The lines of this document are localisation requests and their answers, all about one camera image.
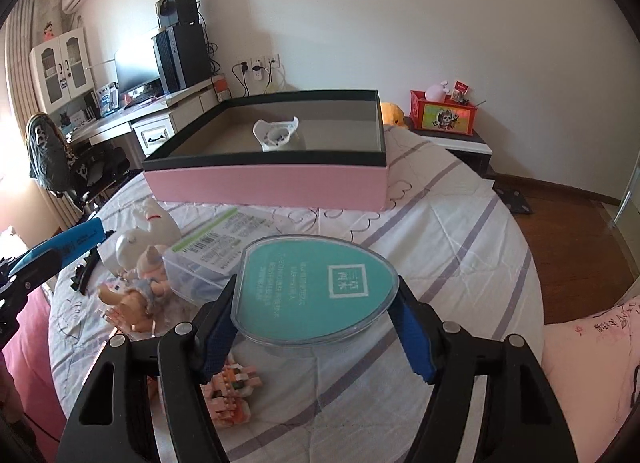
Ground pink printed pillow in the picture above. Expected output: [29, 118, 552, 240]
[541, 293, 640, 463]

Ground dark printed jacket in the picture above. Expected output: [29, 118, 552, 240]
[26, 113, 66, 194]

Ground pink plush toy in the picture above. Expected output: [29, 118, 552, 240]
[424, 80, 453, 104]

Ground black computer tower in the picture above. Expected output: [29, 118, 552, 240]
[151, 23, 210, 94]

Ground pink storage box dark rim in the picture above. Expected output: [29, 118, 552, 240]
[142, 89, 390, 211]

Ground yellow plush toy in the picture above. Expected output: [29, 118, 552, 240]
[380, 102, 408, 130]

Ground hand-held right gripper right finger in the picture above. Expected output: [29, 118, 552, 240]
[387, 277, 573, 463]

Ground teal heart-shaped box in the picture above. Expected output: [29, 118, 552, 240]
[235, 235, 401, 346]

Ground clear plastic box white label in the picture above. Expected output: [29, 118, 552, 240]
[162, 207, 281, 304]

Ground black office chair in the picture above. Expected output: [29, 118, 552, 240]
[25, 113, 133, 214]

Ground black beaded chain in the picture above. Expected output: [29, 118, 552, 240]
[70, 253, 103, 294]

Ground black keyboard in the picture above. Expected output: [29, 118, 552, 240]
[125, 84, 165, 100]

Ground black computer monitor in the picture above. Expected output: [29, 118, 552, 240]
[114, 28, 163, 96]

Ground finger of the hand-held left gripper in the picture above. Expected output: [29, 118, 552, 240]
[0, 248, 65, 296]

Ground white desk with drawers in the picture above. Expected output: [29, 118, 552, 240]
[60, 76, 231, 159]

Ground red printed storage box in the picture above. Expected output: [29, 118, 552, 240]
[410, 90, 478, 136]

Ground black bathroom scale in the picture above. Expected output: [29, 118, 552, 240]
[495, 187, 533, 216]

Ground white glass-door cabinet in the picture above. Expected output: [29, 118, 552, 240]
[29, 27, 96, 116]

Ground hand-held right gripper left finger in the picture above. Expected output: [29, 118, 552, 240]
[56, 274, 240, 463]

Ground white wall outlets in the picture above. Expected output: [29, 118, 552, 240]
[235, 54, 281, 81]

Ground blue and white box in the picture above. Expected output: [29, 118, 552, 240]
[96, 84, 121, 111]

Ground black speaker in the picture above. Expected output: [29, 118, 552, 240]
[156, 0, 198, 29]

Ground white cat figurine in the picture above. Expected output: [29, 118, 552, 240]
[114, 198, 183, 278]

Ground pink building block toy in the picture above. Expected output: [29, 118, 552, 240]
[200, 358, 261, 426]

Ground blue plastic case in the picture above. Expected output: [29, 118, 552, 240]
[9, 219, 107, 275]

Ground beige curtain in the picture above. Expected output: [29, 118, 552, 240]
[0, 0, 63, 244]

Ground baby doll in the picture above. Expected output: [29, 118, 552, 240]
[96, 245, 173, 339]

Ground striped white quilt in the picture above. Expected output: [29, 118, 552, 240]
[47, 123, 546, 463]

